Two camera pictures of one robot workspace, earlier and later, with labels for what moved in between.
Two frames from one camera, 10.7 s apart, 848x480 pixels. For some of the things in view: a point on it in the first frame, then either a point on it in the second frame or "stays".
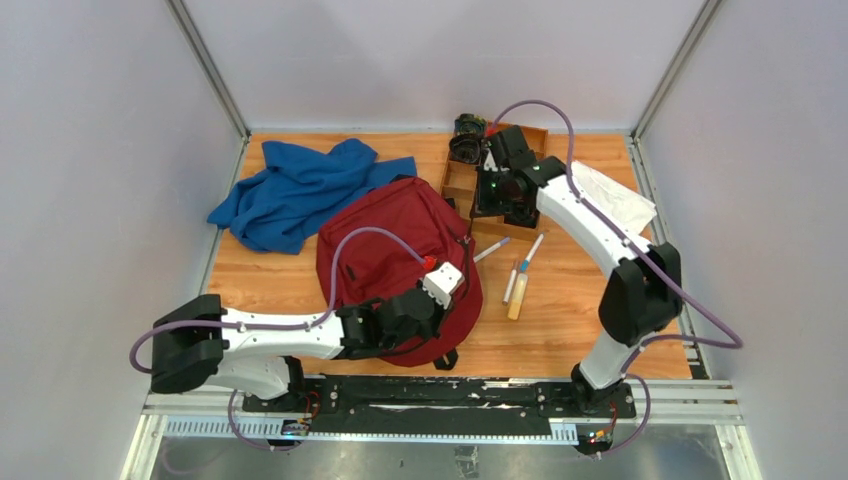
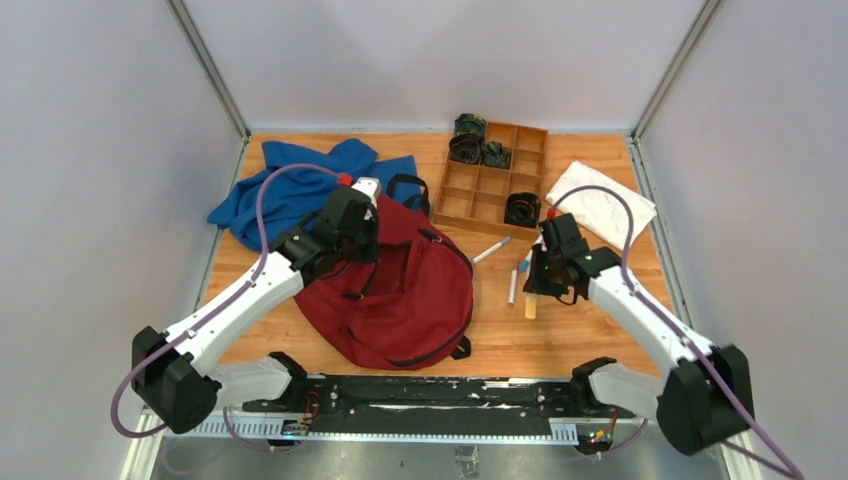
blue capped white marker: (524, 265) stays
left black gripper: (448, 312) → (357, 216)
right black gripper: (484, 206) → (536, 284)
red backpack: (384, 239) stays
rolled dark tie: (465, 148) stays
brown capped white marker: (511, 282) stays
